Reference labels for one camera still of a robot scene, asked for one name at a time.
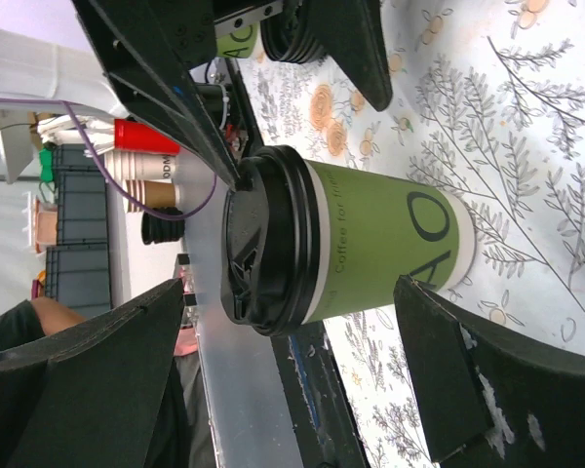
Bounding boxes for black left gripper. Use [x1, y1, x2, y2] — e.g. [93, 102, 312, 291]
[73, 0, 393, 190]

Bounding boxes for dark storage crates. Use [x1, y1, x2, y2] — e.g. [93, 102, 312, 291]
[44, 144, 112, 318]

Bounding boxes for floral table mat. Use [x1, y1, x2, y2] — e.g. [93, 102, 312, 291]
[238, 0, 585, 468]

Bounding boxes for single green paper cup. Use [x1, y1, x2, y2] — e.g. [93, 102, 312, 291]
[302, 161, 476, 323]

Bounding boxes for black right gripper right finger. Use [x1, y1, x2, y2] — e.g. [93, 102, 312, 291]
[394, 276, 585, 467]

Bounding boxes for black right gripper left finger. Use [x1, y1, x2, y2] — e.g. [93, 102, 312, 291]
[0, 280, 183, 467]

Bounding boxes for black coffee cup lid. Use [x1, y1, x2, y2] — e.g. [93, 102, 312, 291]
[220, 146, 321, 336]

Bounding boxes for background paper cup stacks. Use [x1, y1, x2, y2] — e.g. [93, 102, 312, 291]
[102, 119, 180, 195]

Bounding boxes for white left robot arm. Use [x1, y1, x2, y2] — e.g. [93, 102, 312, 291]
[0, 1, 393, 187]

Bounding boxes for stack of green paper cups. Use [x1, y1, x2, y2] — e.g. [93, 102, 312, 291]
[216, 22, 264, 59]

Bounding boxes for person in dark shirt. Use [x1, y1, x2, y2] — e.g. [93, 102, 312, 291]
[0, 297, 215, 467]

